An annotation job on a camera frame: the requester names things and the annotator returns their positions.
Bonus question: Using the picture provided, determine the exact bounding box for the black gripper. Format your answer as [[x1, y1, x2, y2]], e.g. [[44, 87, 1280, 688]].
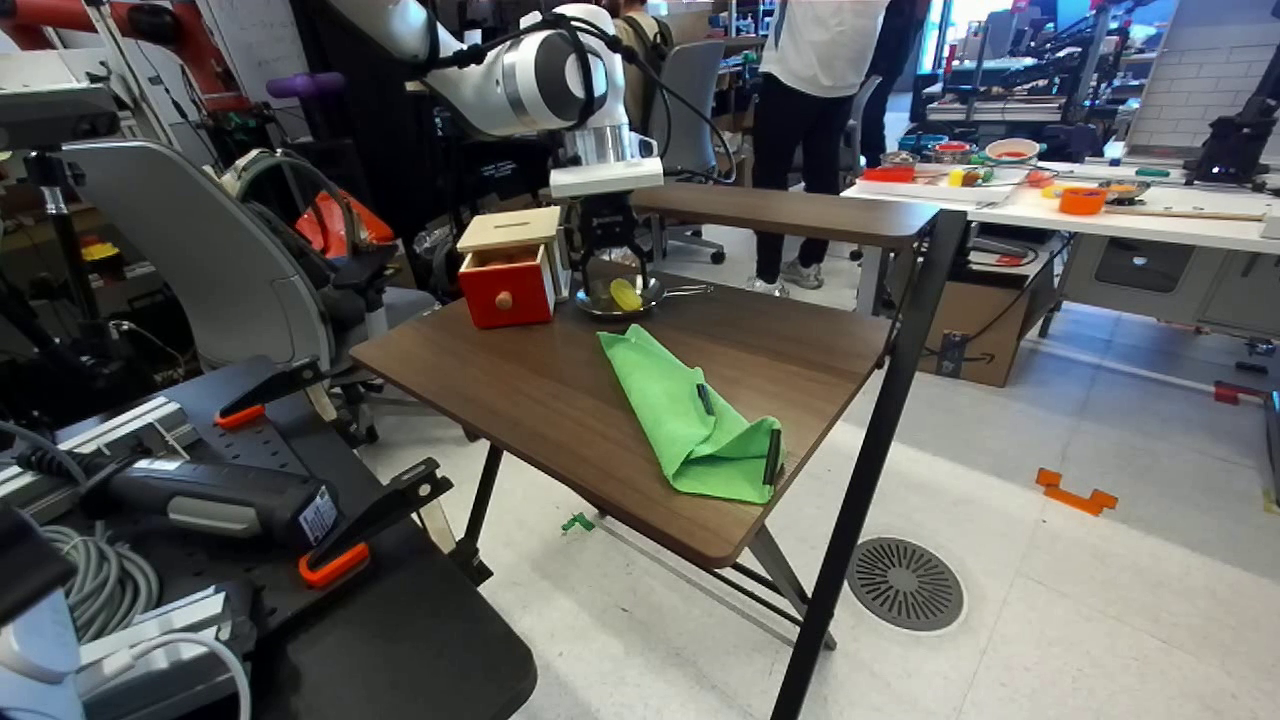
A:
[[565, 192, 664, 318]]

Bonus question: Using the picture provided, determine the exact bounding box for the red wooden drawer box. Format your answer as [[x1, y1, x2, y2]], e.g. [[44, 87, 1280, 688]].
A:
[[450, 205, 569, 337]]

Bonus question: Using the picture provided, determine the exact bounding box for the green cloth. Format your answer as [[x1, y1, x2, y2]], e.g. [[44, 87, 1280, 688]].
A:
[[592, 321, 787, 511]]

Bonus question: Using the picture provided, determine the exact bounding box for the person in white shirt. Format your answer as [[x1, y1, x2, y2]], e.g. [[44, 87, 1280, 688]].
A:
[[746, 0, 896, 297]]

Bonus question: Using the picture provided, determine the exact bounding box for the orange black bag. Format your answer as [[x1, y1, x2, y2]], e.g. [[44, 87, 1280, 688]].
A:
[[288, 183, 404, 264]]

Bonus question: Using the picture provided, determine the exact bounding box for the red tray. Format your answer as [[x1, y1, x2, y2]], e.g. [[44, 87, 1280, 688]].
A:
[[855, 161, 925, 190]]

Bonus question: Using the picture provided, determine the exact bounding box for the brown wooden table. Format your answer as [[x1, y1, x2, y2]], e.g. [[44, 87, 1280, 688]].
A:
[[450, 205, 973, 720]]

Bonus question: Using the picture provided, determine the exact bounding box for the person in dark clothes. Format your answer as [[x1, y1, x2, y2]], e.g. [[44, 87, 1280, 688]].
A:
[[855, 0, 941, 174]]

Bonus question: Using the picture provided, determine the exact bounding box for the cardboard box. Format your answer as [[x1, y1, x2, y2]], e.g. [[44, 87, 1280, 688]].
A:
[[917, 274, 1031, 392]]

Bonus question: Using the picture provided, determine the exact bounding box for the black pegboard plate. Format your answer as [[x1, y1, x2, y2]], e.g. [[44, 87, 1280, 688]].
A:
[[76, 392, 457, 593]]

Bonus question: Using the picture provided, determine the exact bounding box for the orange black bar clamp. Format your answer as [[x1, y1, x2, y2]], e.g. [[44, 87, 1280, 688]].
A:
[[293, 452, 461, 595], [206, 355, 329, 438]]

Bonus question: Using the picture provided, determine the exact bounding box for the round floor drain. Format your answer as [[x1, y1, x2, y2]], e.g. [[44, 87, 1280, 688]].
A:
[[844, 532, 973, 636]]

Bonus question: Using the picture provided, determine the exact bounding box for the black work table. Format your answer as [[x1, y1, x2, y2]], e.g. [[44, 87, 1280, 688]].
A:
[[0, 355, 540, 720]]

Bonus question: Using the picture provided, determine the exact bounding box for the orange bowl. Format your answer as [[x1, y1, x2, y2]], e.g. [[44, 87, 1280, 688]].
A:
[[1054, 183, 1114, 222]]

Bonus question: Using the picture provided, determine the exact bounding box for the orange floor marker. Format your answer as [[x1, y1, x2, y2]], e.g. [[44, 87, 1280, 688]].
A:
[[1031, 465, 1125, 521]]

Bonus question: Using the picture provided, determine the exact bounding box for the white work table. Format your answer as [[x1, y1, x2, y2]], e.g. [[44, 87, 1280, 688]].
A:
[[844, 157, 1280, 340]]

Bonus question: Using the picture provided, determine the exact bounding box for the white cable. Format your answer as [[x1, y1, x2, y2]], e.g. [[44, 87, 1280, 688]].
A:
[[76, 584, 259, 720]]

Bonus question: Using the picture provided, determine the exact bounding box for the grey cable bundle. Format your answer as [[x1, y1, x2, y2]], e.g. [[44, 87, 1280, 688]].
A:
[[37, 518, 166, 650]]

